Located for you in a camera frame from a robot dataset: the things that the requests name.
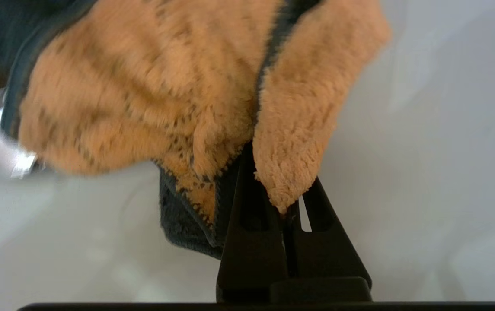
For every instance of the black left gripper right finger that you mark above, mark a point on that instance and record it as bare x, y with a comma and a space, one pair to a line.
329, 255

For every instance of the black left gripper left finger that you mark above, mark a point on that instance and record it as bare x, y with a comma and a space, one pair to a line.
251, 255

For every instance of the orange grey-backed microfibre cloth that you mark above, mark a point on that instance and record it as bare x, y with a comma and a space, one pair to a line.
143, 95

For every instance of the beige ceramic sink basin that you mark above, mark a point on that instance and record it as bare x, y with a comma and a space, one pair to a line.
424, 172

